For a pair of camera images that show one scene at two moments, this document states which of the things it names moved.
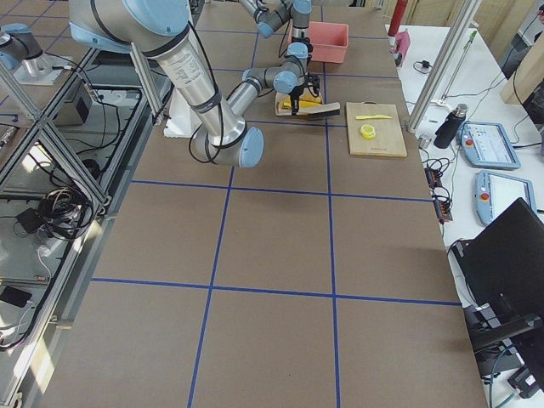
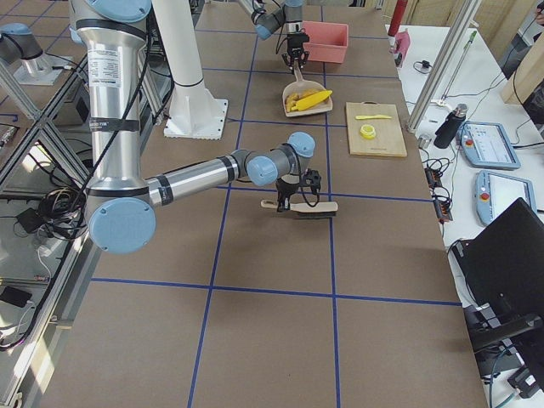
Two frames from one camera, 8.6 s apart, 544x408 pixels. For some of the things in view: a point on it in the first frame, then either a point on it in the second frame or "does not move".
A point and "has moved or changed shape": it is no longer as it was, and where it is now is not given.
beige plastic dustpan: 308,94 has moved or changed shape
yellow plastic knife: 375,116 does not move
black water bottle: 450,126 does not move
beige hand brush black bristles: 321,111 → 301,211
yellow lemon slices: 367,131 does not move
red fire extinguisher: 398,16 does not move
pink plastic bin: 329,41 does not move
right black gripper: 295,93 → 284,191
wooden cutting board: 388,140 does not move
